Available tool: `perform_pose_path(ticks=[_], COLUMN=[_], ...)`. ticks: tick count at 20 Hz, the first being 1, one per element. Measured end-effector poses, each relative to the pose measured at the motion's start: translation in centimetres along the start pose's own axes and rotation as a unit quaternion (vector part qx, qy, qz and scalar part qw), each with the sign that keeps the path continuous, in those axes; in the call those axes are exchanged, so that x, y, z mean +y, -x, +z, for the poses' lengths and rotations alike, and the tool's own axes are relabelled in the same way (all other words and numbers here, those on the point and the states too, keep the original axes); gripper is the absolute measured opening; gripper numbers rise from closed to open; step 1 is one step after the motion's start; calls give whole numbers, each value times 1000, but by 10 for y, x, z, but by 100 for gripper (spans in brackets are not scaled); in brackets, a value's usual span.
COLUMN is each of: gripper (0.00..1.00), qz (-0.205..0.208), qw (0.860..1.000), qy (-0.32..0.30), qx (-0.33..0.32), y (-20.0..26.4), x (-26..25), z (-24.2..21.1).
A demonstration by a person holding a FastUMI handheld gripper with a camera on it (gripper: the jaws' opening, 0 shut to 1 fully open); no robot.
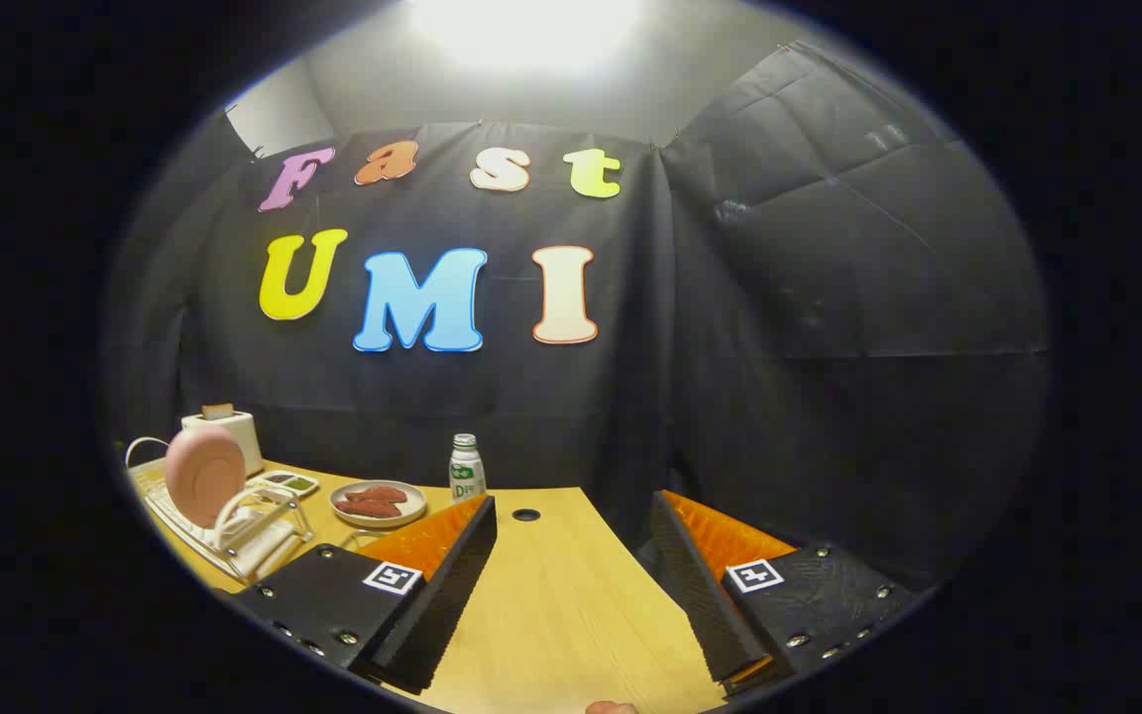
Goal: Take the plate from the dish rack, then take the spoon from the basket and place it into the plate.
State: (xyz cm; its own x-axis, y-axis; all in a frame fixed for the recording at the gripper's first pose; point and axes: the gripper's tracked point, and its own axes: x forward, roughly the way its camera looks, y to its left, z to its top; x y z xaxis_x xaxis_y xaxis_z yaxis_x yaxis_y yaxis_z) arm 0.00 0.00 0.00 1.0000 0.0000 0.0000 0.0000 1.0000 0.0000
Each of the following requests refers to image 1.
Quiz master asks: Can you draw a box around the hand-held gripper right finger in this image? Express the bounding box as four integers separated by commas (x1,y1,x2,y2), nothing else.
650,490,929,700

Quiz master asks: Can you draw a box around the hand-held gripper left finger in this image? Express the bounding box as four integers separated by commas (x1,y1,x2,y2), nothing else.
231,494,499,695

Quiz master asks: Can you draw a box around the white wire dish rack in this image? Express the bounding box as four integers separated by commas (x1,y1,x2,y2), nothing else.
125,436,316,584

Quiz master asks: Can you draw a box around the pink plate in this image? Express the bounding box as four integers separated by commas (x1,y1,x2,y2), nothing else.
165,424,247,529

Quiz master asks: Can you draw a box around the beige round dish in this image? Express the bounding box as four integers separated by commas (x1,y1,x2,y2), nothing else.
329,480,428,529

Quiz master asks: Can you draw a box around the white drink bottle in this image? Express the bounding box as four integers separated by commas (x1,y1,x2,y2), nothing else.
449,433,487,504

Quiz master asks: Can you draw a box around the white divided tray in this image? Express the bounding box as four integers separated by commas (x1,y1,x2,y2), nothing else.
252,471,319,497

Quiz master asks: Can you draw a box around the black backdrop cloth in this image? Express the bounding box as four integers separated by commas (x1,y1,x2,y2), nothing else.
105,40,1048,596

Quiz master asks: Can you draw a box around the cream toaster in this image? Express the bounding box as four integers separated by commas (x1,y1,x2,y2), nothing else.
181,410,265,477

